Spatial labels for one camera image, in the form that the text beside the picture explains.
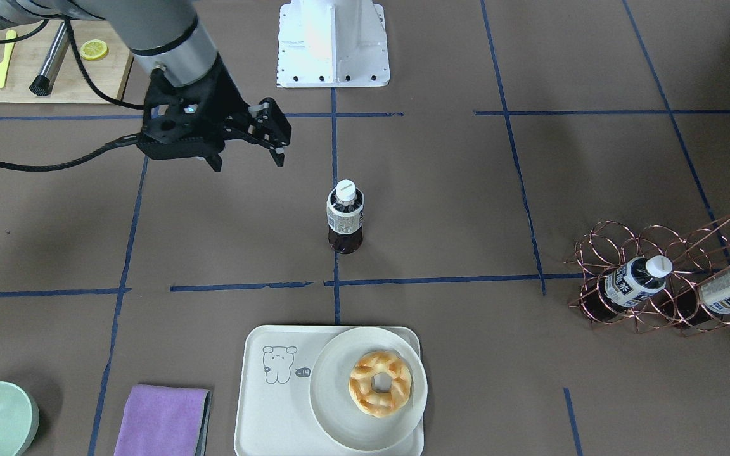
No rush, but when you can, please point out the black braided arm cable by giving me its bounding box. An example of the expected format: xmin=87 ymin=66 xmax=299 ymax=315
xmin=0 ymin=19 xmax=147 ymax=173

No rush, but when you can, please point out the steel muddler black tip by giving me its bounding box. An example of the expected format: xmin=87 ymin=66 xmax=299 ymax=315
xmin=29 ymin=22 xmax=70 ymax=96

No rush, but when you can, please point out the copper wire bottle rack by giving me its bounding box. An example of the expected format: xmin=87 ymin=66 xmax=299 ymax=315
xmin=570 ymin=214 xmax=730 ymax=337

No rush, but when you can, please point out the cream tray with bear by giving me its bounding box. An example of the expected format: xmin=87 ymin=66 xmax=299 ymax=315
xmin=234 ymin=324 xmax=424 ymax=455

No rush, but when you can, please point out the purple folded cloth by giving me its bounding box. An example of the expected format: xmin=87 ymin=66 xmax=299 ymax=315
xmin=114 ymin=384 xmax=212 ymax=455

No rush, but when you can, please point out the glazed twisted donut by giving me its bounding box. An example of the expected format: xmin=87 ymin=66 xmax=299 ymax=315
xmin=348 ymin=350 xmax=413 ymax=418

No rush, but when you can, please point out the wooden cutting board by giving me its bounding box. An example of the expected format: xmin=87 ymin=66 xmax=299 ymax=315
xmin=0 ymin=20 xmax=142 ymax=105

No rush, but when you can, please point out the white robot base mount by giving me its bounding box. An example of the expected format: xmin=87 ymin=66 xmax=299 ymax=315
xmin=276 ymin=1 xmax=391 ymax=89

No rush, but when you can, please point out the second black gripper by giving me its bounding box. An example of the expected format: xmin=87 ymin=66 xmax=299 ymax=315
xmin=150 ymin=56 xmax=292 ymax=173

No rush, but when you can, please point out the cream round plate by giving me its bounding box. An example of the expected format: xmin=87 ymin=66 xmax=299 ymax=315
xmin=309 ymin=327 xmax=428 ymax=453

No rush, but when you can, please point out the lemon slice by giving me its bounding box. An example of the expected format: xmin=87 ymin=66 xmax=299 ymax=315
xmin=79 ymin=39 xmax=109 ymax=61

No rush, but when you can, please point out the second grey robot arm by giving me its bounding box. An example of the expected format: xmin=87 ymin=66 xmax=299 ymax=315
xmin=0 ymin=1 xmax=291 ymax=172

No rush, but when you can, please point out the yellow plastic knife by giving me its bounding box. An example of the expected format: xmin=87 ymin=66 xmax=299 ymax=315
xmin=0 ymin=29 xmax=18 ymax=89

